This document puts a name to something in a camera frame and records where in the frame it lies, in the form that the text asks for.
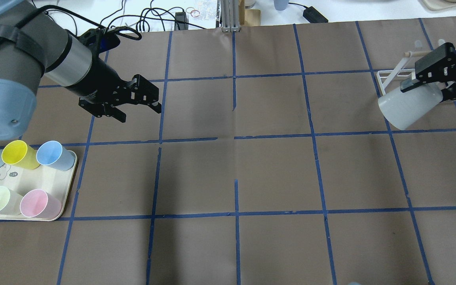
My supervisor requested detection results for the black power adapter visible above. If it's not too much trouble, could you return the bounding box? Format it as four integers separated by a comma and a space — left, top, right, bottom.
302, 6, 329, 23

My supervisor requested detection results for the blue cup on desk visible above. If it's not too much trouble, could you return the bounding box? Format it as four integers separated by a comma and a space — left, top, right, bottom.
273, 0, 289, 11

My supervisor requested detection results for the aluminium frame post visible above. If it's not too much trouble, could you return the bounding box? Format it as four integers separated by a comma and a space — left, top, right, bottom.
218, 0, 242, 32

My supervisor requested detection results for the pink plastic cup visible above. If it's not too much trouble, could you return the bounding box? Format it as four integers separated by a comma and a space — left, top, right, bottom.
19, 189, 62, 220

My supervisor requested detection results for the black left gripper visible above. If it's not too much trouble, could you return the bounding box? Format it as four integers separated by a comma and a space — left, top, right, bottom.
66, 58, 162, 123

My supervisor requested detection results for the pale green plastic cup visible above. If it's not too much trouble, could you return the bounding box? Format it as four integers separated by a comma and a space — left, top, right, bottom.
0, 186, 23, 215

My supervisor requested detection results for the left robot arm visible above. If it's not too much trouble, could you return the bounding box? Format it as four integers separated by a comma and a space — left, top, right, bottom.
0, 0, 162, 141

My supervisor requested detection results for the grey white plastic cup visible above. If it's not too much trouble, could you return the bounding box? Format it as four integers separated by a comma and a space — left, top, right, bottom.
378, 84, 443, 130

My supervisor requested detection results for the yellow plastic cup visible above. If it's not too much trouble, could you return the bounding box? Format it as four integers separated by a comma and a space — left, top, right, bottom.
1, 140, 40, 170

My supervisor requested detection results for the cream plastic tray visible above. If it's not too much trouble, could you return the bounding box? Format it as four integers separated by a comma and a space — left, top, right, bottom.
0, 150, 78, 221

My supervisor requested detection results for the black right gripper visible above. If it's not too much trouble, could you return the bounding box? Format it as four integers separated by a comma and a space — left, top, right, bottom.
400, 43, 456, 101

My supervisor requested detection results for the beige tray on desk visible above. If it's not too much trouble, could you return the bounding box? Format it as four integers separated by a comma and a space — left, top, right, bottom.
421, 0, 456, 11

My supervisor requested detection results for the white wire cup rack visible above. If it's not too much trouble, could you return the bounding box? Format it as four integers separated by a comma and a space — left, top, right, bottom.
376, 38, 456, 101

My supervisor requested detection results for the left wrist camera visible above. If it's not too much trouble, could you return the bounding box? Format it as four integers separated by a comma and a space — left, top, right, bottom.
77, 28, 121, 56

